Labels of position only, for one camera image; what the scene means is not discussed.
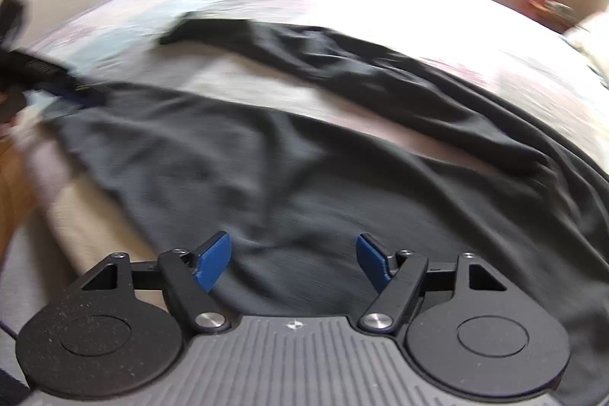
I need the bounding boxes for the dark grey pants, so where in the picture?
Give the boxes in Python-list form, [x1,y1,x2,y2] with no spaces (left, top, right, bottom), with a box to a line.
[45,18,609,406]

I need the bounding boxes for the beige printed pillow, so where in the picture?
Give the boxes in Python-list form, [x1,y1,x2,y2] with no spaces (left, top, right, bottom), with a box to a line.
[561,9,609,90]

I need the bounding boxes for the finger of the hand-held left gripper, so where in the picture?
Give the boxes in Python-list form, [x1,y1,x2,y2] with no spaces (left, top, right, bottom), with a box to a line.
[29,75,108,108]

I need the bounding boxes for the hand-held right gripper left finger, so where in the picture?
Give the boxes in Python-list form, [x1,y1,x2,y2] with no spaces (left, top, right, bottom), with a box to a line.
[78,231,232,333]

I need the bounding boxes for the grey bundle on nightstand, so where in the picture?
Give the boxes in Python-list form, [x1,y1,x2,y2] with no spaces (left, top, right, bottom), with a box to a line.
[545,0,576,19]

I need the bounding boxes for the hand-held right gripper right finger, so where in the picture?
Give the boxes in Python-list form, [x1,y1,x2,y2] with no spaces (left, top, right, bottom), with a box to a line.
[356,233,509,333]

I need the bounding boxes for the wooden nightstand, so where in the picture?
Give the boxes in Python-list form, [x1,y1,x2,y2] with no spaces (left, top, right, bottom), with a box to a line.
[523,0,579,26]

